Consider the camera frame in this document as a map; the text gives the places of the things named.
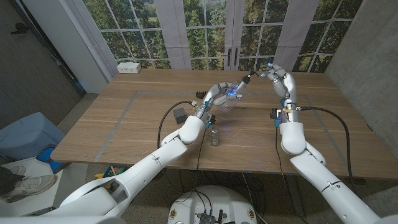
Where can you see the person's dark trouser leg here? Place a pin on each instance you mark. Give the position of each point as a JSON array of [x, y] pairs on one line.
[[7, 180]]

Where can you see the teal toy basket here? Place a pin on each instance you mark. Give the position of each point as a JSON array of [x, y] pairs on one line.
[[115, 170]]

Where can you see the printed window backdrop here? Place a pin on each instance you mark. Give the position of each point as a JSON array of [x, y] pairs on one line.
[[199, 31]]

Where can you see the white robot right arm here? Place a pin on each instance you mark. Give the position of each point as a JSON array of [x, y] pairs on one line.
[[323, 177]]

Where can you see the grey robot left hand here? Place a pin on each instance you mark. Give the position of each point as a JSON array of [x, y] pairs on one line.
[[214, 91]]

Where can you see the dark wooden door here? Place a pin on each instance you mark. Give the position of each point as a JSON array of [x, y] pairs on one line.
[[31, 68]]

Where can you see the small grey block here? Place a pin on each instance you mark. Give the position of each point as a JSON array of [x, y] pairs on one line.
[[179, 115]]

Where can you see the blue plastic bin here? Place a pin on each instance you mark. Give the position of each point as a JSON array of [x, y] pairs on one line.
[[28, 137]]

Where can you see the black toothed comb rack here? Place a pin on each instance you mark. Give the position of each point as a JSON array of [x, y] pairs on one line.
[[200, 94]]

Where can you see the metal table leg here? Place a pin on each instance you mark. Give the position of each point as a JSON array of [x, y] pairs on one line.
[[293, 199]]

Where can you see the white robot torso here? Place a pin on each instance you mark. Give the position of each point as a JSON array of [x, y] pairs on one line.
[[214, 199]]

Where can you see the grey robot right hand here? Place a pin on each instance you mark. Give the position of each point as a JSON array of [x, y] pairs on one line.
[[284, 84]]

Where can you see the small glass shaker jar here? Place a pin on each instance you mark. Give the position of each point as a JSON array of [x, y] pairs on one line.
[[214, 137]]

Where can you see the white sneaker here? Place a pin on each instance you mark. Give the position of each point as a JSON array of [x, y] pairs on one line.
[[31, 185], [18, 170]]

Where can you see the black nozzle with white tube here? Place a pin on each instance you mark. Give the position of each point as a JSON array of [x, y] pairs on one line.
[[246, 79]]

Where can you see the white power strip box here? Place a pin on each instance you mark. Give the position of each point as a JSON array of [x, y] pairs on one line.
[[128, 67]]

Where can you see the blue flat floor item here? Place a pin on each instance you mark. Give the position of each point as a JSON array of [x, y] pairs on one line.
[[46, 155]]

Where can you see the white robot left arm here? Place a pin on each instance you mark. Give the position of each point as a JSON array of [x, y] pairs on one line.
[[140, 168]]

